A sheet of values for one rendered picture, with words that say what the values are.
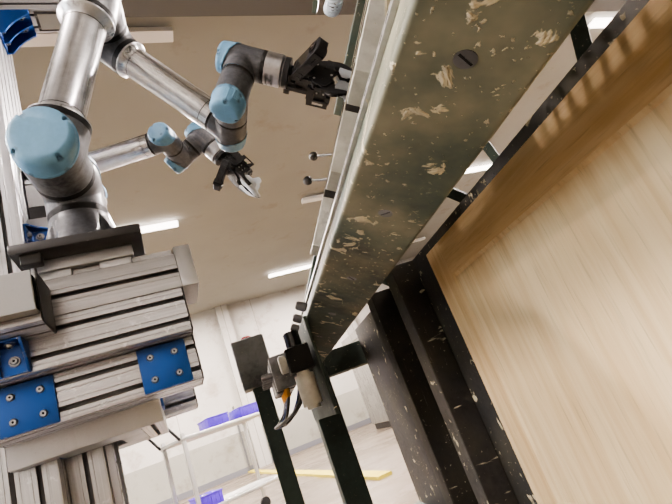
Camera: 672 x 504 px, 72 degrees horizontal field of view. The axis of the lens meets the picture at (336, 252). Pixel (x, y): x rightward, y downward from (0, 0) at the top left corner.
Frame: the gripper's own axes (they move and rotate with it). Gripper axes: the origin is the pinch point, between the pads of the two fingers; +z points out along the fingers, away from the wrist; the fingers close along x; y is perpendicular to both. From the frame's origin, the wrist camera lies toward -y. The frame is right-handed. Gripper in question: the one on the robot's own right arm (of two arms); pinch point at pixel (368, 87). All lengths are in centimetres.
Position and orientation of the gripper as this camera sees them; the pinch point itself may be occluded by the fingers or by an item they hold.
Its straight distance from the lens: 114.5
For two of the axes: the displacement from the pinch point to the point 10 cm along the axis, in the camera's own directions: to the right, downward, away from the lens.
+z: 9.7, 2.3, 0.6
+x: -1.9, 9.1, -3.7
